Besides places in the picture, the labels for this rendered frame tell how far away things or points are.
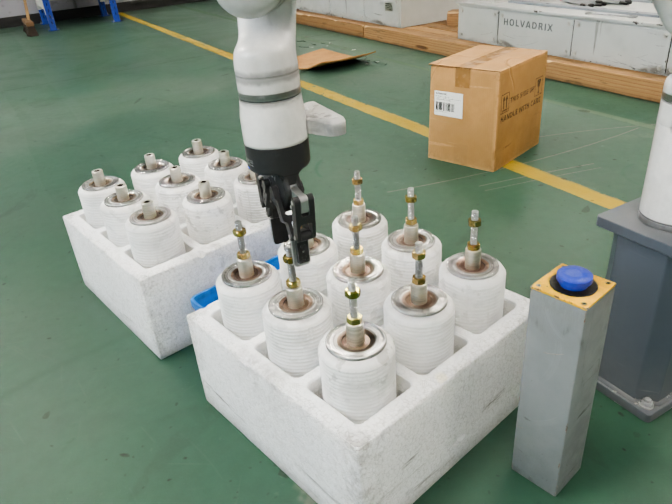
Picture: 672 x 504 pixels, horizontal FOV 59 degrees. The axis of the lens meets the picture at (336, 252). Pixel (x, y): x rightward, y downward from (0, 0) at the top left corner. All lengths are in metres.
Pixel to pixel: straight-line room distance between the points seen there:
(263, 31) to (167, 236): 0.54
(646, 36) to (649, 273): 1.86
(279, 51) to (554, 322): 0.43
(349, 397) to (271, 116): 0.34
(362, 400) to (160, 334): 0.53
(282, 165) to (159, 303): 0.52
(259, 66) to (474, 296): 0.43
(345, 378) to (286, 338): 0.12
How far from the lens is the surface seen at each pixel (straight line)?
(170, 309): 1.15
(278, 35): 0.67
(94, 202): 1.32
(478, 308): 0.87
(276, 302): 0.82
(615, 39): 2.80
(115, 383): 1.17
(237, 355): 0.86
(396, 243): 0.94
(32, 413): 1.18
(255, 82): 0.65
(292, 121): 0.67
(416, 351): 0.80
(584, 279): 0.73
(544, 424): 0.84
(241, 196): 1.22
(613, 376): 1.07
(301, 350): 0.80
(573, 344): 0.74
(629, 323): 1.00
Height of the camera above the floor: 0.71
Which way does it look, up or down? 30 degrees down
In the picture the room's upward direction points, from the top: 5 degrees counter-clockwise
